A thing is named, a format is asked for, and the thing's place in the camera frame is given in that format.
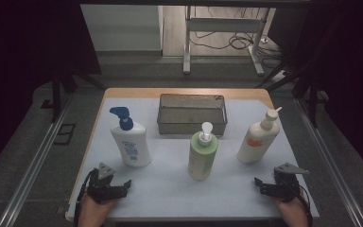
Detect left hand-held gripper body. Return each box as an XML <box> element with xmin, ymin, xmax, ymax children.
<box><xmin>86</xmin><ymin>162</ymin><xmax>121</xmax><ymax>204</ymax></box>

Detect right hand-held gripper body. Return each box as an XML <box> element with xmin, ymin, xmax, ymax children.
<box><xmin>273</xmin><ymin>162</ymin><xmax>310</xmax><ymax>202</ymax></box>

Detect white bottle with blue pump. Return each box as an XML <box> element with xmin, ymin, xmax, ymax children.
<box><xmin>109</xmin><ymin>106</ymin><xmax>153</xmax><ymax>168</ymax></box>

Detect white pump bottle orange label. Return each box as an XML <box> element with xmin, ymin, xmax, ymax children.
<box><xmin>235</xmin><ymin>106</ymin><xmax>283</xmax><ymax>165</ymax></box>

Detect green bottle with white pump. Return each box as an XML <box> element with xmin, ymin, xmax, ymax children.
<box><xmin>187</xmin><ymin>121</ymin><xmax>219</xmax><ymax>182</ymax></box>

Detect metal mesh basket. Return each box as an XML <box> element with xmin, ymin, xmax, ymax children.
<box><xmin>156</xmin><ymin>93</ymin><xmax>229</xmax><ymax>136</ymax></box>

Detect person's left hand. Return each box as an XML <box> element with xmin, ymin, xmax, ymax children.
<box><xmin>80</xmin><ymin>197</ymin><xmax>117</xmax><ymax>218</ymax></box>

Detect person's right hand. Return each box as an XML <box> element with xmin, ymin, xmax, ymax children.
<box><xmin>272</xmin><ymin>192</ymin><xmax>308</xmax><ymax>218</ymax></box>

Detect pale blue table mat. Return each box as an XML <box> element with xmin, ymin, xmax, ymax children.
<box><xmin>66</xmin><ymin>97</ymin><xmax>320</xmax><ymax>219</ymax></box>

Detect black metal stand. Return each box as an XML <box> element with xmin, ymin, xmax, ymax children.
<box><xmin>41</xmin><ymin>61</ymin><xmax>107</xmax><ymax>124</ymax></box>
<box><xmin>254</xmin><ymin>61</ymin><xmax>329</xmax><ymax>129</ymax></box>

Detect white power strip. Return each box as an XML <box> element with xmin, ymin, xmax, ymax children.
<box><xmin>271</xmin><ymin>69</ymin><xmax>290</xmax><ymax>83</ymax></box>

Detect dark curtain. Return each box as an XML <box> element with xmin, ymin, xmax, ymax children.
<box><xmin>0</xmin><ymin>0</ymin><xmax>102</xmax><ymax>178</ymax></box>
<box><xmin>268</xmin><ymin>0</ymin><xmax>363</xmax><ymax>185</ymax></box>

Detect white cabinet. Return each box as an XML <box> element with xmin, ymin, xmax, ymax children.
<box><xmin>79</xmin><ymin>4</ymin><xmax>164</xmax><ymax>52</ymax></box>

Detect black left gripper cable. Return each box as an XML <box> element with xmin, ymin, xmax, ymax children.
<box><xmin>74</xmin><ymin>169</ymin><xmax>96</xmax><ymax>227</ymax></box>

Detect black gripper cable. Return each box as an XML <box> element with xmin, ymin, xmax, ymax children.
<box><xmin>74</xmin><ymin>169</ymin><xmax>96</xmax><ymax>227</ymax></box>
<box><xmin>296</xmin><ymin>183</ymin><xmax>314</xmax><ymax>227</ymax></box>

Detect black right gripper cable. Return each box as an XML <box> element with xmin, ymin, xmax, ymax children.
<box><xmin>296</xmin><ymin>183</ymin><xmax>314</xmax><ymax>227</ymax></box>

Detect aluminium rail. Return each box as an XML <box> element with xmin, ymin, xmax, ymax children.
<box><xmin>294</xmin><ymin>97</ymin><xmax>363</xmax><ymax>227</ymax></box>
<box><xmin>0</xmin><ymin>94</ymin><xmax>74</xmax><ymax>227</ymax></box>

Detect black floor cables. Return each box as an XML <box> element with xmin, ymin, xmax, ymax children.
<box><xmin>190</xmin><ymin>6</ymin><xmax>285</xmax><ymax>69</ymax></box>

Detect white metal desk frame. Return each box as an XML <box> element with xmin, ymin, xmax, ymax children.
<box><xmin>182</xmin><ymin>6</ymin><xmax>277</xmax><ymax>77</ymax></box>

